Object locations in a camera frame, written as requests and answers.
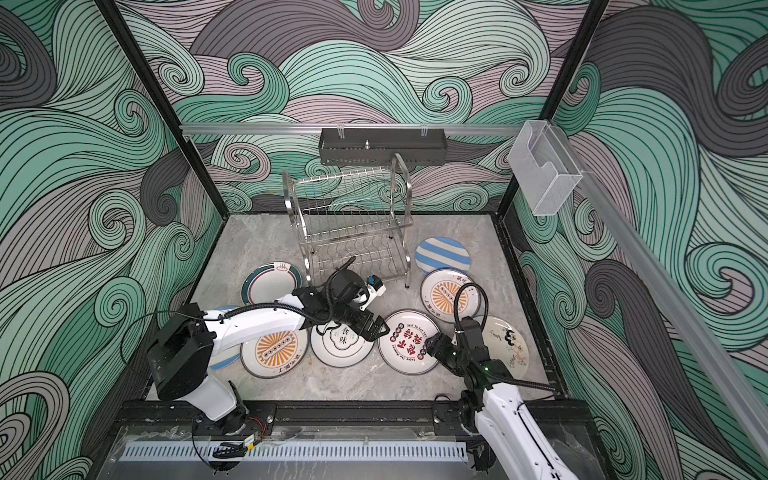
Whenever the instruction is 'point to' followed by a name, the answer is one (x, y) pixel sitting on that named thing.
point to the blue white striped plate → (441, 252)
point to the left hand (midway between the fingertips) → (380, 321)
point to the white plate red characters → (402, 349)
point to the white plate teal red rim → (268, 282)
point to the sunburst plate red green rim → (438, 292)
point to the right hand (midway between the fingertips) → (432, 346)
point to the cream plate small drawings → (503, 341)
